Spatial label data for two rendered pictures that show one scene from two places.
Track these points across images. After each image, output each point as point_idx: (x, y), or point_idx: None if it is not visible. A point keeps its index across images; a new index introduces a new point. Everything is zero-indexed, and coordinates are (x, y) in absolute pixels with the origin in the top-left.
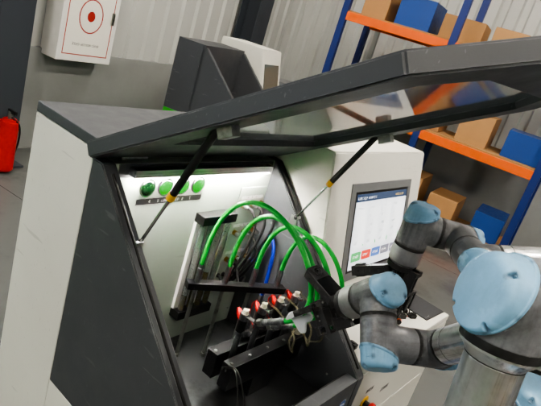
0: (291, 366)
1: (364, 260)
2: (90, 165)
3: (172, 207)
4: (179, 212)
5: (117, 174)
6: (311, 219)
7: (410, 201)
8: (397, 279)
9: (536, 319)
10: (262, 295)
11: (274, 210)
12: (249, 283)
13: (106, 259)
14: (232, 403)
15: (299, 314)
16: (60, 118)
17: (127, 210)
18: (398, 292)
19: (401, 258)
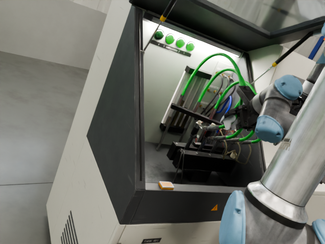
0: (225, 181)
1: None
2: (129, 9)
3: (172, 54)
4: (175, 60)
5: (141, 15)
6: (258, 89)
7: None
8: (296, 80)
9: None
10: (217, 132)
11: (228, 56)
12: (209, 117)
13: (124, 61)
14: (179, 180)
15: (228, 115)
16: None
17: (141, 34)
18: (294, 88)
19: (307, 89)
